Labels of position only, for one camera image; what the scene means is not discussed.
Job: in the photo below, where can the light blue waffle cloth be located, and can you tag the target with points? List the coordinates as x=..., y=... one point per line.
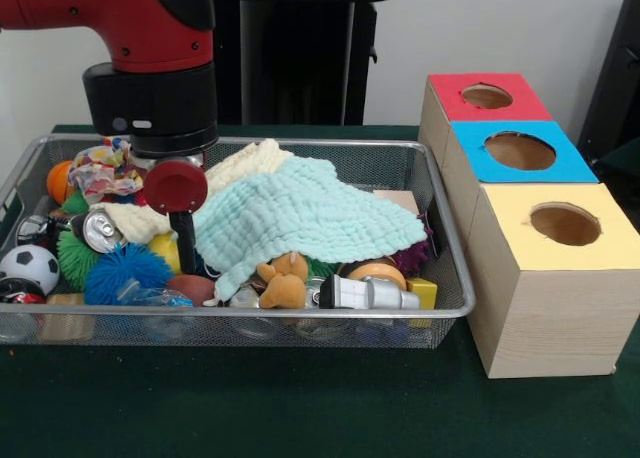
x=300, y=213

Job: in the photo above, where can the cream knitted cloth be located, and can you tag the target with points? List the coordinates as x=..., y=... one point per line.
x=250, y=160

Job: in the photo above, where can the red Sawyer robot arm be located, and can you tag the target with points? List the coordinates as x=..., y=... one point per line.
x=150, y=98

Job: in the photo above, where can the black equipment case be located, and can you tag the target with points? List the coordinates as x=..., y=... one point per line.
x=615, y=103

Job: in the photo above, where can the wooden box with three holes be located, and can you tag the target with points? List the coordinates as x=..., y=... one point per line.
x=550, y=318

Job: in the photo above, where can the small brown toy football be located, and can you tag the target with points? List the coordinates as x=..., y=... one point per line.
x=192, y=287

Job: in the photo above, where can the colourful patterned cloth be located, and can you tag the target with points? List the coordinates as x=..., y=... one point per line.
x=100, y=175

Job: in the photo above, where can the small black-white soccer ball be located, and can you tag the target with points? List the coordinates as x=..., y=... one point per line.
x=30, y=268

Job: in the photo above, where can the blue spiky rubber ball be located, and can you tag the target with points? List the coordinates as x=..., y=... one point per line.
x=125, y=273

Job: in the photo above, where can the bottle with blue label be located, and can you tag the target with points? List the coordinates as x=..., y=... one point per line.
x=160, y=298

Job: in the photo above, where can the tan plush animal toy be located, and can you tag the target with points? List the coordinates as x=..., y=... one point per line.
x=282, y=290

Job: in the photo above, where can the tan cardboard square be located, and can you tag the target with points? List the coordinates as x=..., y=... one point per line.
x=400, y=198

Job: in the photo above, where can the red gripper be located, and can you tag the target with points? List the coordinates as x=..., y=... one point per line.
x=175, y=188

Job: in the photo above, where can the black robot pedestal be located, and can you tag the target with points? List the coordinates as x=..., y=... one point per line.
x=300, y=53

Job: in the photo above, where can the shallow clear mesh bin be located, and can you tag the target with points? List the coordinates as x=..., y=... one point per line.
x=250, y=333

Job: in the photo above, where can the dark green table cloth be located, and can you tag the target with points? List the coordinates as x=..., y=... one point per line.
x=250, y=403

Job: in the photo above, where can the small orange basketball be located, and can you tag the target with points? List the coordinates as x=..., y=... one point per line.
x=59, y=180

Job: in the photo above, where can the silver drink can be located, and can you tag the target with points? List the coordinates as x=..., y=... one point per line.
x=100, y=230

